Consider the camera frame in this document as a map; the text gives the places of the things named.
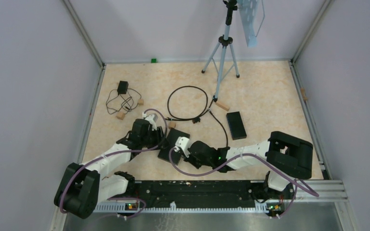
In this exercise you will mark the small black round connector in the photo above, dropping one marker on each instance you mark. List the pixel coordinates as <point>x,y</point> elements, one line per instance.
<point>196,120</point>

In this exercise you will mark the wooden block on frame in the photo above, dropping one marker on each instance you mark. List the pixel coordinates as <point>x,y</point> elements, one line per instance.
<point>303,94</point>

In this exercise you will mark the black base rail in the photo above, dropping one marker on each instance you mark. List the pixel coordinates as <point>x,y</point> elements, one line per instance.
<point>201,193</point>

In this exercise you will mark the black network switch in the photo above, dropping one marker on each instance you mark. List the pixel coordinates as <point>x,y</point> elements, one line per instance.
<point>170,142</point>
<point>236,125</point>

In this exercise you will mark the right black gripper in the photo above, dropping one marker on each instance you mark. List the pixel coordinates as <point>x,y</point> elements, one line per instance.
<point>189,159</point>

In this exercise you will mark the perforated white panel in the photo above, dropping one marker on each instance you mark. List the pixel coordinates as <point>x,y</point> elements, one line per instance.
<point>252,13</point>

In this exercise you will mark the wooden cube near switch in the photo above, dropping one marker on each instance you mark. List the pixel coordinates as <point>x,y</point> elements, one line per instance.
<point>172,125</point>

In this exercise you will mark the long wooden block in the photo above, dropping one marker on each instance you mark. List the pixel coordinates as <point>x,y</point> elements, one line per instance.
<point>222,105</point>

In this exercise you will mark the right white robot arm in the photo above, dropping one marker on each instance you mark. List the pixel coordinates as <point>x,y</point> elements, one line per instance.
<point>289,158</point>

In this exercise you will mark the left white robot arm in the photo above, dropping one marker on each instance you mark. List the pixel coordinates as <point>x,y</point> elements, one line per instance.
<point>83,186</point>

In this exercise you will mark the black power adapter with cord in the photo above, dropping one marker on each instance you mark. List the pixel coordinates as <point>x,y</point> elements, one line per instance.
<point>128,95</point>

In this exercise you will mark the wooden cube by cord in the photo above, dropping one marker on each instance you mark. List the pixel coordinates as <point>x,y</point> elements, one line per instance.
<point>120,115</point>

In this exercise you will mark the silver camera tripod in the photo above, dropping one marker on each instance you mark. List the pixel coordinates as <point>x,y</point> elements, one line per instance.
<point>224,41</point>

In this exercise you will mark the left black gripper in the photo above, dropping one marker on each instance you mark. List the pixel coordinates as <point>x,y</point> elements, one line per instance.
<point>158,133</point>

